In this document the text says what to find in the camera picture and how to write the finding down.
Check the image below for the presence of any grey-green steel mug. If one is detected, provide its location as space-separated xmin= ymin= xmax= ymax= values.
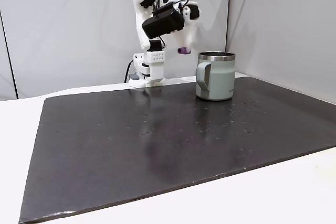
xmin=195 ymin=51 xmax=236 ymax=102

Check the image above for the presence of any black table mat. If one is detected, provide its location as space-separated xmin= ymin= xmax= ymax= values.
xmin=18 ymin=75 xmax=336 ymax=224

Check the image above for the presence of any black camera box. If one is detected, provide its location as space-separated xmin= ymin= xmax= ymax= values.
xmin=141 ymin=2 xmax=186 ymax=40

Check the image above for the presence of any black power cable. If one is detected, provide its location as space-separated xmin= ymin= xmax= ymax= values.
xmin=123 ymin=59 xmax=140 ymax=83

